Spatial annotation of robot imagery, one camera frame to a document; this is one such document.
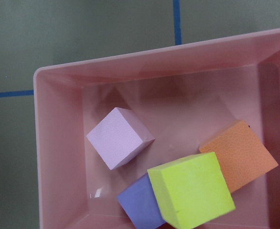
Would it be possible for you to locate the orange foam block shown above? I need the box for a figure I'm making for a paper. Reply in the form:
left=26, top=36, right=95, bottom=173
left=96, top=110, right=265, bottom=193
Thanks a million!
left=199, top=120, right=278, bottom=193

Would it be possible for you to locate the pink foam block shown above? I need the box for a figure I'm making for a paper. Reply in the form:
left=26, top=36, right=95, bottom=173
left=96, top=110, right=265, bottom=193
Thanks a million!
left=86, top=107, right=155, bottom=170

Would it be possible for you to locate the yellow foam block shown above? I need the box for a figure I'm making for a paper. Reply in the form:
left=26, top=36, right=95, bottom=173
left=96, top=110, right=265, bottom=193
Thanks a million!
left=147, top=152, right=236, bottom=229

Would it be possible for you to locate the pink plastic bin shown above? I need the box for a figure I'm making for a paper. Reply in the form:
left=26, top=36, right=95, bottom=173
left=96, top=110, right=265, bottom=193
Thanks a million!
left=33, top=29, right=280, bottom=229

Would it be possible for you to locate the purple foam block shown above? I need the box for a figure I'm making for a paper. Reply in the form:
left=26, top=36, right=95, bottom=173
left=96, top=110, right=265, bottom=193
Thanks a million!
left=117, top=174, right=166, bottom=229

